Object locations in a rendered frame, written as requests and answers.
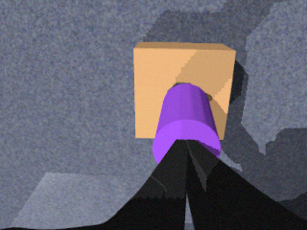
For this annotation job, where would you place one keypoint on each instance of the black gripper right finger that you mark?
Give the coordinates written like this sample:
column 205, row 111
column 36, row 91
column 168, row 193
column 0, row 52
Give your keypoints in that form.
column 220, row 199

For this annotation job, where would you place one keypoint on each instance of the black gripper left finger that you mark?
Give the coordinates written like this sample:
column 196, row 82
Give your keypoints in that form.
column 160, row 203

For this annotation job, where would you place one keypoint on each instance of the tan block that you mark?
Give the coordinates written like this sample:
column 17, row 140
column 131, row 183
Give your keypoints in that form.
column 158, row 66

